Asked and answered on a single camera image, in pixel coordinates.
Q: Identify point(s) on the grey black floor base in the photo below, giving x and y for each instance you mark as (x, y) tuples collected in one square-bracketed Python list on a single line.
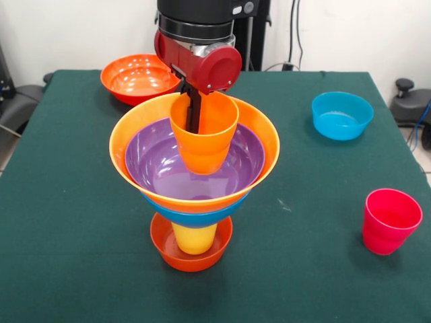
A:
[(414, 107), (20, 101)]

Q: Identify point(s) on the small red bowl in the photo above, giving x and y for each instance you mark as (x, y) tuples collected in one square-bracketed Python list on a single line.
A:
[(192, 264)]

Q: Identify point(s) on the orange cup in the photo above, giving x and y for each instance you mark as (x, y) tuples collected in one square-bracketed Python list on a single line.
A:
[(205, 151)]

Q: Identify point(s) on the pink cup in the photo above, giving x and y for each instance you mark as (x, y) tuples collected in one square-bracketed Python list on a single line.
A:
[(387, 228)]

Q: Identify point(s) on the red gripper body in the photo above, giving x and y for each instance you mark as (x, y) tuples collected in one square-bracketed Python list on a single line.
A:
[(208, 70)]

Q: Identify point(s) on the large blue bowl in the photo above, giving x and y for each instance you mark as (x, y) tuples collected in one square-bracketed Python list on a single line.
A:
[(195, 218)]

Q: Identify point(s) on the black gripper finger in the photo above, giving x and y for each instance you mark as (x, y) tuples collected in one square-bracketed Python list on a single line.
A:
[(186, 88), (194, 114)]

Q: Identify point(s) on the purple bowl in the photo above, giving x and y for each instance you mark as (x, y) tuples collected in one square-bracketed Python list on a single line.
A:
[(158, 161)]

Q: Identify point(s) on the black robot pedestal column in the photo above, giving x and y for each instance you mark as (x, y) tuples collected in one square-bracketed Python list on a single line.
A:
[(256, 43)]

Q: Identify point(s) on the small blue bowl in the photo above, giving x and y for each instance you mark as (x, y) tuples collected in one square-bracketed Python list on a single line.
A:
[(341, 124)]

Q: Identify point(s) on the large orange bowl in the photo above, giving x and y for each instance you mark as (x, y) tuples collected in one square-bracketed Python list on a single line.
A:
[(141, 117)]

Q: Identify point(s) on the large red bowl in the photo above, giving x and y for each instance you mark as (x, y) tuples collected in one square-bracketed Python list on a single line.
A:
[(134, 80)]

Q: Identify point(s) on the yellow cup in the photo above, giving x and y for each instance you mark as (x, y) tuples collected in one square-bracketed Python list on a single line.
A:
[(194, 240)]

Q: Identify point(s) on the black computer tower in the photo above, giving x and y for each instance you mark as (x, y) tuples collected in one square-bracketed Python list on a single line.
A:
[(4, 77)]

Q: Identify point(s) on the dark green tablecloth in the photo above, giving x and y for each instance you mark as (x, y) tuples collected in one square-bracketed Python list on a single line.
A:
[(215, 296)]

